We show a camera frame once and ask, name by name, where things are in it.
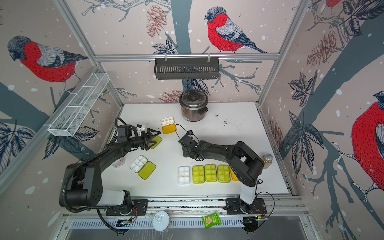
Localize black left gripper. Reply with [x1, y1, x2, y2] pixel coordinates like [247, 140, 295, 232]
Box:
[127, 128, 160, 151]

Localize clear white pillbox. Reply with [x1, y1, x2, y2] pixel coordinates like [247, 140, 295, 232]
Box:
[178, 166, 191, 185]

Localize large green pillbox front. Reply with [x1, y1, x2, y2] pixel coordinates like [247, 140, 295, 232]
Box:
[204, 164, 218, 183]

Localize yellow pillbox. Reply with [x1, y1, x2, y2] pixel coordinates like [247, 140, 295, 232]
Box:
[230, 168, 239, 182]
[161, 117, 176, 135]

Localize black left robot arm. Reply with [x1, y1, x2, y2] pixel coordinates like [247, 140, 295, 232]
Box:
[59, 125, 161, 213]

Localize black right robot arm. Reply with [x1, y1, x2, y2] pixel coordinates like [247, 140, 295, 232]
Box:
[178, 134, 265, 206]

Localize small white cup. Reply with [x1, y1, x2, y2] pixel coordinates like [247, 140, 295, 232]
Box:
[112, 158, 126, 168]

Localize silver rice cooker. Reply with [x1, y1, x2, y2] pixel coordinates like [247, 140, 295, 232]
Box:
[179, 89, 209, 122]

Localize green snack packet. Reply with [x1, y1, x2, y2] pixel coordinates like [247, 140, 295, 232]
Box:
[202, 212, 222, 230]

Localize amber glass jar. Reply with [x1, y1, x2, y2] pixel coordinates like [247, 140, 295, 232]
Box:
[262, 154, 274, 169]

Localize white round lid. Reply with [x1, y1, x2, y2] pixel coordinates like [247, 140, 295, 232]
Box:
[153, 211, 170, 232]

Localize black hanging wire basket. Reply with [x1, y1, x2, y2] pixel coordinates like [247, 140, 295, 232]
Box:
[154, 58, 220, 80]

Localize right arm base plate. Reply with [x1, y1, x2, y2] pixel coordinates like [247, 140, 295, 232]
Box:
[223, 198, 267, 215]

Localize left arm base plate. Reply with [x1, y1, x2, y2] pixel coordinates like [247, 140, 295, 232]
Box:
[106, 199, 149, 217]

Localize white wire mesh shelf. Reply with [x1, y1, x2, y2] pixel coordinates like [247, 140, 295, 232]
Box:
[48, 73, 110, 137]

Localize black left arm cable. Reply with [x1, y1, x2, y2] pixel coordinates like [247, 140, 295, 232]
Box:
[58, 116, 142, 235]

